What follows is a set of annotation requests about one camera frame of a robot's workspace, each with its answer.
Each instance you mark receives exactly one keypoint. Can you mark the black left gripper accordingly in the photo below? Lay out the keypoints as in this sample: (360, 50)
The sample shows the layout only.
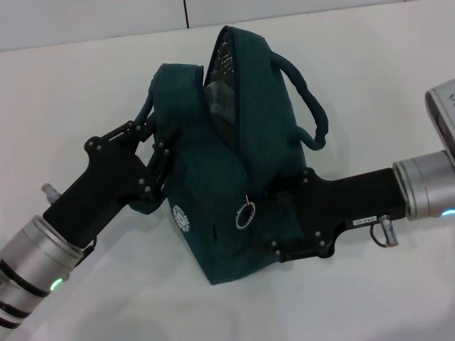
(103, 192)

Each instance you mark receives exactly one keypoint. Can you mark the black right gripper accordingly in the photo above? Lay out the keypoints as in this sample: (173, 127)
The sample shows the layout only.
(348, 206)

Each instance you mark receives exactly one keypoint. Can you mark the dark teal fabric bag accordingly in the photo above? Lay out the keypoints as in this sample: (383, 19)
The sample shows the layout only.
(220, 177)

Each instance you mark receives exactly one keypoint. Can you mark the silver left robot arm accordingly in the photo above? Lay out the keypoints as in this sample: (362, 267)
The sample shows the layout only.
(32, 266)

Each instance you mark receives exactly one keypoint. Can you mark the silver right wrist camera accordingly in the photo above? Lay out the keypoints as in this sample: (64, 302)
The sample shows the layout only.
(442, 113)

